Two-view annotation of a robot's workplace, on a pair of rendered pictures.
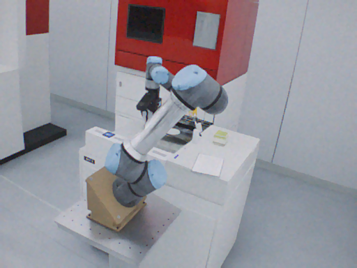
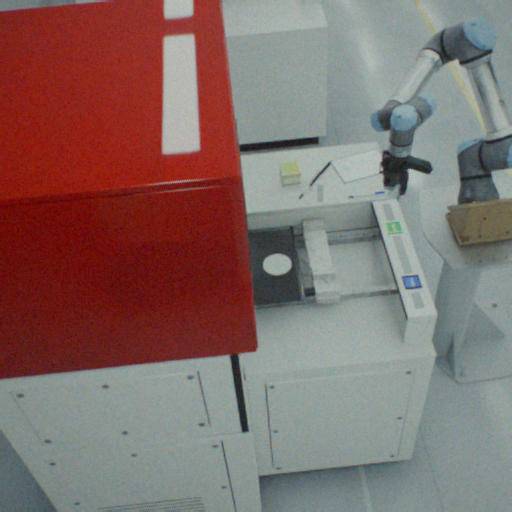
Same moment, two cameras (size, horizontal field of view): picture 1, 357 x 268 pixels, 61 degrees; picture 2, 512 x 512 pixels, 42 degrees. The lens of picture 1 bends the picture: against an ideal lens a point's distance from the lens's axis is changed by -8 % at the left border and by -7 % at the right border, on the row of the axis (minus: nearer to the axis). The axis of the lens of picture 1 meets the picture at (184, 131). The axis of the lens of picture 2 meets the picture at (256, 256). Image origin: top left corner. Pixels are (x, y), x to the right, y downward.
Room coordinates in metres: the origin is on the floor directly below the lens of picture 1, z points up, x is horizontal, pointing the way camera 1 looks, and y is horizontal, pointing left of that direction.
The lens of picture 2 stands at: (2.73, 1.48, 2.64)
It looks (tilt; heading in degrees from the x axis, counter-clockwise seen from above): 47 degrees down; 245
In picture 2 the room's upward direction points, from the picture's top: 5 degrees counter-clockwise
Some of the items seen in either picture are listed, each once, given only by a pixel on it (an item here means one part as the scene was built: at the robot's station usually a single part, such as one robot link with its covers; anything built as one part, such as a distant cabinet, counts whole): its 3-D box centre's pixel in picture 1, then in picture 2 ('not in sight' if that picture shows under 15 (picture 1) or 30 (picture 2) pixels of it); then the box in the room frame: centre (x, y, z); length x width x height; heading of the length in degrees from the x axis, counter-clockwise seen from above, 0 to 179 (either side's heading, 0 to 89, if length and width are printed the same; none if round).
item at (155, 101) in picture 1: (151, 98); (395, 166); (1.59, 0.19, 1.25); 0.09 x 0.08 x 0.12; 156
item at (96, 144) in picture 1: (126, 153); (400, 267); (1.62, 0.31, 0.89); 0.55 x 0.09 x 0.14; 66
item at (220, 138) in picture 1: (220, 138); (290, 174); (1.75, -0.22, 1.00); 0.07 x 0.07 x 0.07; 69
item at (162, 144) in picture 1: (162, 144); (320, 262); (1.84, 0.12, 0.87); 0.36 x 0.08 x 0.03; 66
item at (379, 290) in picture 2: not in sight; (316, 297); (1.92, 0.24, 0.84); 0.50 x 0.02 x 0.03; 156
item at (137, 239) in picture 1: (122, 222); (476, 233); (1.18, 0.23, 0.75); 0.45 x 0.44 x 0.13; 159
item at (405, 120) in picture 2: (153, 68); (403, 125); (1.58, 0.19, 1.40); 0.09 x 0.08 x 0.11; 22
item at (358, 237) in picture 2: not in sight; (306, 243); (1.81, -0.01, 0.84); 0.50 x 0.02 x 0.03; 156
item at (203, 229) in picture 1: (164, 207); (319, 325); (1.80, 0.07, 0.41); 0.97 x 0.64 x 0.82; 66
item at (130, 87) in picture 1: (162, 102); (233, 287); (2.21, 0.19, 1.02); 0.82 x 0.03 x 0.40; 66
